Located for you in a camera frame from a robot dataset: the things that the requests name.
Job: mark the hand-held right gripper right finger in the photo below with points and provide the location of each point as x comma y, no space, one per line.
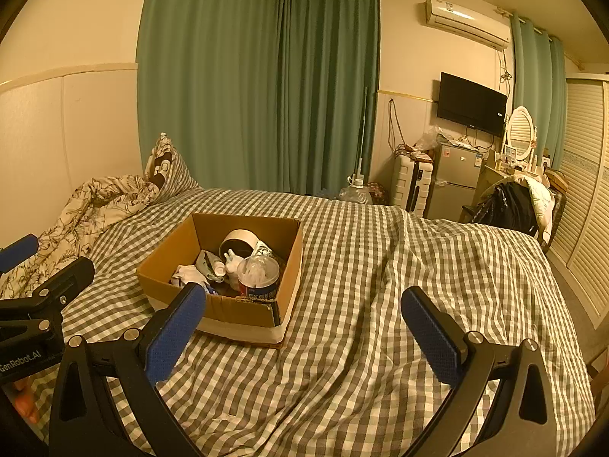
430,338

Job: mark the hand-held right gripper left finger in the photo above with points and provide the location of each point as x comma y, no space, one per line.
175,331

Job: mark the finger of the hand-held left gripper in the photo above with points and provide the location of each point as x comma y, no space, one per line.
66,278
19,250

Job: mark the brown cardboard box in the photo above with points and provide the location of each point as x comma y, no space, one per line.
247,316

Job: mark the clear cotton swab jar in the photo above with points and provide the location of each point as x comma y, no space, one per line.
259,276

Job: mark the beige tape roll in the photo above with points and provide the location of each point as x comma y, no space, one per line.
238,240

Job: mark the person's left hand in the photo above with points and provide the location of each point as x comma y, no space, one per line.
26,402

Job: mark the floral duvet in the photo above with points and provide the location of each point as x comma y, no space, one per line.
71,214

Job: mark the checkered pillow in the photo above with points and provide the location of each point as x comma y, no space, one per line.
169,166

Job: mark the dark patterned bag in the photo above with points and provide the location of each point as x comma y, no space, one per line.
379,194

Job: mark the black jacket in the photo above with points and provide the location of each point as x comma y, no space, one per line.
509,207

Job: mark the white suitcase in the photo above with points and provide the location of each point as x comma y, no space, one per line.
411,183

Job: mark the silver small fridge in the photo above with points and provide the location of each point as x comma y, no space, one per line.
452,181

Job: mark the white jacket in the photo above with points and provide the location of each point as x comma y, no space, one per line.
542,207

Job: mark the dressing table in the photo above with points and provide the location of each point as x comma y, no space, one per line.
490,169

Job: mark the brown wooden chair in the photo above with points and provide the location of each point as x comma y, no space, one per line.
559,204

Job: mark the clear plastic bag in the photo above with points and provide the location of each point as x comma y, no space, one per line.
428,138

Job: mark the white louvered wardrobe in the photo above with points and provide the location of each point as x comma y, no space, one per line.
587,190

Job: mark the mop pole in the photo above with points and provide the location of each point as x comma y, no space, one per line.
362,133

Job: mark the white oval mirror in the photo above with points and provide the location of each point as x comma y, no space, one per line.
520,133

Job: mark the green curtain with eyelets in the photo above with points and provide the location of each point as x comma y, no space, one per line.
537,90

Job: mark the white air conditioner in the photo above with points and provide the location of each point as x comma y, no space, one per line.
464,19

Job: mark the black wall television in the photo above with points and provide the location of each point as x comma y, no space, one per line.
471,102

